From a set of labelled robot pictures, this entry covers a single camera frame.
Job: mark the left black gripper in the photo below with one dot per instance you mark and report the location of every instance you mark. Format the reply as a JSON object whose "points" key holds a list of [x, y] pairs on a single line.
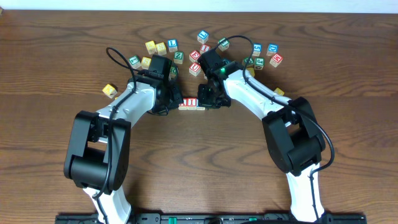
{"points": [[176, 88]]}

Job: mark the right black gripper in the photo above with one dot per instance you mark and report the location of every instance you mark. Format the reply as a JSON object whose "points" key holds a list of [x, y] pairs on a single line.
{"points": [[204, 101]]}

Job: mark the red A block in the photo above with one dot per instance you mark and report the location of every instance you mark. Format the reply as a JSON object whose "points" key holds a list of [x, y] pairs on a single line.
{"points": [[183, 105]]}

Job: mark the blue 2 block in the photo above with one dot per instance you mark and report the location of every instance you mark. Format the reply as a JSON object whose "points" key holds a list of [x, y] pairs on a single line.
{"points": [[199, 107]]}

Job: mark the red i block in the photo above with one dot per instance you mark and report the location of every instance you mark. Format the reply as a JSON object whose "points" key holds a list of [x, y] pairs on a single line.
{"points": [[204, 48], [191, 103]]}

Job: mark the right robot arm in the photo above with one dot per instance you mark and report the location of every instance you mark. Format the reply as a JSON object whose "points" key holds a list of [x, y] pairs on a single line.
{"points": [[293, 138]]}

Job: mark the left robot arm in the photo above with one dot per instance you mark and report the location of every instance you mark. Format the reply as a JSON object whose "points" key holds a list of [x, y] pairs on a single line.
{"points": [[98, 152]]}

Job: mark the green R block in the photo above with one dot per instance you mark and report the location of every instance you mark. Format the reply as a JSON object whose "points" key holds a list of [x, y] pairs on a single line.
{"points": [[173, 72]]}

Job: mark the red U block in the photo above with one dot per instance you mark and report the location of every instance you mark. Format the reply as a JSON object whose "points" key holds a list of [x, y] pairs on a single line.
{"points": [[194, 69]]}

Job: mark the green Z block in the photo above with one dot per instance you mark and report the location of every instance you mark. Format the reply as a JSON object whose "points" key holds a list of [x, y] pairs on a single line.
{"points": [[178, 57]]}

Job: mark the yellow block beside L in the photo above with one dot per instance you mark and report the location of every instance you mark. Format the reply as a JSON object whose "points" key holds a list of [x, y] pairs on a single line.
{"points": [[145, 62]]}

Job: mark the red E block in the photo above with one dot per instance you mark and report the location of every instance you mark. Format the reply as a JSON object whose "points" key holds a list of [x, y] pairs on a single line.
{"points": [[194, 56]]}

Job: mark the green L block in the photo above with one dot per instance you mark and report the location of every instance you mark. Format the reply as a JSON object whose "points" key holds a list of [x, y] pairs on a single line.
{"points": [[135, 62]]}

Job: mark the yellow block top right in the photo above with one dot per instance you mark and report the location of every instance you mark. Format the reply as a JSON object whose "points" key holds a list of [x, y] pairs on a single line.
{"points": [[161, 48]]}

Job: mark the yellow G block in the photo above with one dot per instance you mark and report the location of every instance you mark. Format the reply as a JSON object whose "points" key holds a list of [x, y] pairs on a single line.
{"points": [[251, 71]]}

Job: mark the green 4 block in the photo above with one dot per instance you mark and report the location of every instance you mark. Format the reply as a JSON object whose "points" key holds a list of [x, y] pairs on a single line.
{"points": [[223, 44]]}

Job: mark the green B block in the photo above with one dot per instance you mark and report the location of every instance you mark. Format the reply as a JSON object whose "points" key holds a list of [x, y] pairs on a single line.
{"points": [[248, 61]]}

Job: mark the blue L block left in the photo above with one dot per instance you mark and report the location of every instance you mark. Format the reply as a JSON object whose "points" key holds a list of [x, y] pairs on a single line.
{"points": [[172, 45]]}

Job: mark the blue l block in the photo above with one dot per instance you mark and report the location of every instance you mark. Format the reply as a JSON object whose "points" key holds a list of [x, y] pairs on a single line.
{"points": [[203, 36], [172, 45]]}

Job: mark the yellow block top left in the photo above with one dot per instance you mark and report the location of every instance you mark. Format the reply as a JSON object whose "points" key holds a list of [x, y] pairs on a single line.
{"points": [[151, 47]]}

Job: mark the green J block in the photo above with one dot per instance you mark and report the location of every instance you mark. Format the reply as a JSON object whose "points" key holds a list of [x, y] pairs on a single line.
{"points": [[259, 63]]}

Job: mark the yellow block far left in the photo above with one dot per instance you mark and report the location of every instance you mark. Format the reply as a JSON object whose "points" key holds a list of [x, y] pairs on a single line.
{"points": [[110, 90]]}

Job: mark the blue L block top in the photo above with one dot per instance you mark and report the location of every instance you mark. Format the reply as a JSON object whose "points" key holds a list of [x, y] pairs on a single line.
{"points": [[203, 36]]}

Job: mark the yellow block far right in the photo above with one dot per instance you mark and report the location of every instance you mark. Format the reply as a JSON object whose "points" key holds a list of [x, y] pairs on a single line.
{"points": [[279, 92]]}

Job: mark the red M block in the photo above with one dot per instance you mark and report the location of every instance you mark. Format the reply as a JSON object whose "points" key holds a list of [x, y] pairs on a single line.
{"points": [[275, 60]]}

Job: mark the blue D block right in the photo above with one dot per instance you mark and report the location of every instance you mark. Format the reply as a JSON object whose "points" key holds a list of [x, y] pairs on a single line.
{"points": [[272, 49]]}

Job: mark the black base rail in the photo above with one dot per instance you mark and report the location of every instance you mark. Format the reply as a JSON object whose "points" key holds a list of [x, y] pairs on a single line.
{"points": [[155, 218]]}

